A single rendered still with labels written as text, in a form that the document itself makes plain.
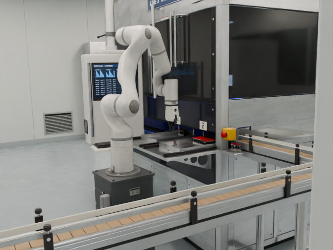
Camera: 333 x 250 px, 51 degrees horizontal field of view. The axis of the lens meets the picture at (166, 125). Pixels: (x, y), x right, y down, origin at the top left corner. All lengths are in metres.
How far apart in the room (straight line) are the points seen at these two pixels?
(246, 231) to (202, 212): 1.44
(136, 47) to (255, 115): 1.02
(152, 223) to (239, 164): 1.38
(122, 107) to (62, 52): 5.83
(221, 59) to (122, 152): 0.88
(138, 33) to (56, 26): 5.77
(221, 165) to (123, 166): 0.75
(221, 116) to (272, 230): 1.03
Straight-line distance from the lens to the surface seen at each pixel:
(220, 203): 1.29
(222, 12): 2.28
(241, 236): 2.65
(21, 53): 7.40
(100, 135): 2.99
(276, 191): 1.47
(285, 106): 2.68
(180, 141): 2.50
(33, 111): 7.45
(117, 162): 1.87
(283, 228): 2.95
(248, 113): 2.43
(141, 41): 1.86
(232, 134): 2.23
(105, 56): 2.96
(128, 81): 1.83
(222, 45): 2.26
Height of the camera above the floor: 1.40
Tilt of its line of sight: 9 degrees down
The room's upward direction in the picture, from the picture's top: 1 degrees counter-clockwise
